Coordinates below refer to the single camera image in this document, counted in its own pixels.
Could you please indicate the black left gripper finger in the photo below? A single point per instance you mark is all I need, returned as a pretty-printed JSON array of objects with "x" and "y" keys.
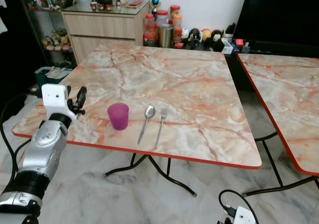
[{"x": 82, "y": 94}]

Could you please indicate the purple plastic cup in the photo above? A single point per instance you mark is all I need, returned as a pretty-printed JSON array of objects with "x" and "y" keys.
[{"x": 118, "y": 117}]

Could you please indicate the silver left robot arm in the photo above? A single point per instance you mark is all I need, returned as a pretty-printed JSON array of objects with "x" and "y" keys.
[{"x": 47, "y": 144}]

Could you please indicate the green bin with papers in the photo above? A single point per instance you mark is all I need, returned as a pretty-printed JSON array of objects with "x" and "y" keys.
[{"x": 47, "y": 77}]

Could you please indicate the steel spoon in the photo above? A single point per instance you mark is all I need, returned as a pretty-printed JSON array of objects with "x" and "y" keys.
[{"x": 149, "y": 112}]

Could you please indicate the light wooden drawer cabinet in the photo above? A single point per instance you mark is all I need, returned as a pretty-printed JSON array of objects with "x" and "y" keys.
[{"x": 104, "y": 27}]

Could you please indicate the steel fork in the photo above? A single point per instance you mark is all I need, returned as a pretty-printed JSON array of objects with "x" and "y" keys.
[{"x": 161, "y": 129}]

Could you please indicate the black hanging cloth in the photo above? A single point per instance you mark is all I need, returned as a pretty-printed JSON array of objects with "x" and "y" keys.
[{"x": 10, "y": 45}]

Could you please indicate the red lid snack jar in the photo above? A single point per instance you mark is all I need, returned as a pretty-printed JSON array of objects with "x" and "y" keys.
[{"x": 149, "y": 30}]

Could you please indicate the marble pattern folding table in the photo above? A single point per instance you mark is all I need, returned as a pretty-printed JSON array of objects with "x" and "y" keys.
[
  {"x": 284, "y": 94},
  {"x": 179, "y": 94}
]

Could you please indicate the steel tumbler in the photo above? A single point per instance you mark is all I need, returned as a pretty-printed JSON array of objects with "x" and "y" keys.
[{"x": 165, "y": 35}]

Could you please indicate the flat red box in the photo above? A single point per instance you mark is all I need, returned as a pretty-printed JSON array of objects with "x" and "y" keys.
[{"x": 135, "y": 3}]

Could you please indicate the clear jar with red lid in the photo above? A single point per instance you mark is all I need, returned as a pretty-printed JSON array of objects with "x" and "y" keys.
[{"x": 162, "y": 16}]

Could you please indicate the small white plush toy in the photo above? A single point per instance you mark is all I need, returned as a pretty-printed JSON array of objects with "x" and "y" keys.
[{"x": 184, "y": 33}]

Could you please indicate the yellow plush toy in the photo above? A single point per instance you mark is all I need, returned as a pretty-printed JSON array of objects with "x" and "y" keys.
[{"x": 206, "y": 33}]

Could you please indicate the black and white plush toy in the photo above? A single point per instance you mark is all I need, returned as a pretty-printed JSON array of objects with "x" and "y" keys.
[{"x": 216, "y": 37}]

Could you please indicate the black television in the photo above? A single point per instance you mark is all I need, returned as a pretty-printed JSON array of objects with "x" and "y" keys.
[{"x": 279, "y": 10}]

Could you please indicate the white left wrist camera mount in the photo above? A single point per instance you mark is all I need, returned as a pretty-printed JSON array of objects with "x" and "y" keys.
[{"x": 54, "y": 97}]

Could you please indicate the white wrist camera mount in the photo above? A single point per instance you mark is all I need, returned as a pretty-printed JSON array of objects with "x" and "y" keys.
[
  {"x": 54, "y": 97},
  {"x": 245, "y": 216}
]

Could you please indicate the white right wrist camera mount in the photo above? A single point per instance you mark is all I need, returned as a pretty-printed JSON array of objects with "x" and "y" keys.
[{"x": 245, "y": 216}]

